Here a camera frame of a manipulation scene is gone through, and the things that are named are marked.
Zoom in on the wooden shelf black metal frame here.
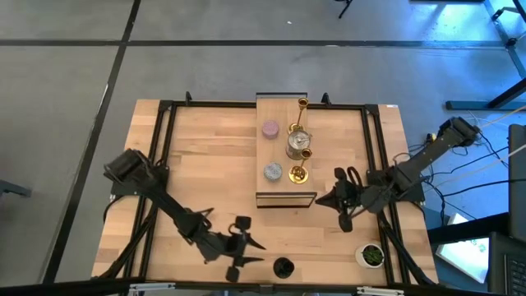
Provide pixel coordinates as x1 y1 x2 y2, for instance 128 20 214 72
255 92 318 210

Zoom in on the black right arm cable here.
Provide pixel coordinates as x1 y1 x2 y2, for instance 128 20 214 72
347 165 365 192

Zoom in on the yellow cord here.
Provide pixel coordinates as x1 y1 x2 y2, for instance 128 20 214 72
435 146 526 190

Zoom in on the silver tin candle grey wax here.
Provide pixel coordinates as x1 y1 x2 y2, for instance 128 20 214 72
263 161 284 183

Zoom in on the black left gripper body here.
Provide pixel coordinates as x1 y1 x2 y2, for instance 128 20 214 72
213 215 252 284

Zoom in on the black tripod leg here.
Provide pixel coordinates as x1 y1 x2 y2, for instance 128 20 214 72
335 0 355 20

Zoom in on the white pot green plant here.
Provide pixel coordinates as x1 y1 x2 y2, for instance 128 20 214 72
354 242 385 270

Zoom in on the grey metal leg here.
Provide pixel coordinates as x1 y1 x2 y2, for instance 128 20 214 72
0 178 33 198

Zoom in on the white sheet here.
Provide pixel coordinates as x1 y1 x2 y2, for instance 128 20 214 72
435 212 491 284

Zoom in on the gold candlestick holder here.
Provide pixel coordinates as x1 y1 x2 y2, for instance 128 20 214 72
288 147 313 185
287 97 310 135

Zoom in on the pink round candle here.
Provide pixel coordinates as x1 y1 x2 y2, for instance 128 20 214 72
261 119 280 140

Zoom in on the black aluminium table frame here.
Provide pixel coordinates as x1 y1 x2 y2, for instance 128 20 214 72
92 90 439 289

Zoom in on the black rig crossbeam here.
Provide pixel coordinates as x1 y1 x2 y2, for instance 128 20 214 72
0 277 526 296

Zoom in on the black beam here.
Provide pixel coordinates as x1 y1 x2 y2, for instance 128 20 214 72
426 211 510 247

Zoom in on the black metal table leg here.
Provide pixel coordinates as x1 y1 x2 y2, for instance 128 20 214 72
445 77 526 112

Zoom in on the metal stand rail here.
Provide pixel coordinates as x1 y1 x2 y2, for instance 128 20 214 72
483 0 526 79

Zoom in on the silver metal can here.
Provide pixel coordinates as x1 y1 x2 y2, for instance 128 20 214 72
286 128 313 161

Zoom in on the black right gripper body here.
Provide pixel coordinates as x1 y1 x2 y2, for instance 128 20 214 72
334 166 371 234

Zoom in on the black monitor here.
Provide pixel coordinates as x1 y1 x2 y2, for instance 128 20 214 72
507 123 526 243

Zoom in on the black floor cable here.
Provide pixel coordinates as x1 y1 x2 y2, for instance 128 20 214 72
427 178 526 199

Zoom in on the silver bracket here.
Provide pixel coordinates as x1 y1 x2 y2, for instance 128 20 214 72
127 282 177 295
356 285 406 296

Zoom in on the black laptop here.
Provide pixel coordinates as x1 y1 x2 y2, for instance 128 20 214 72
487 231 526 296

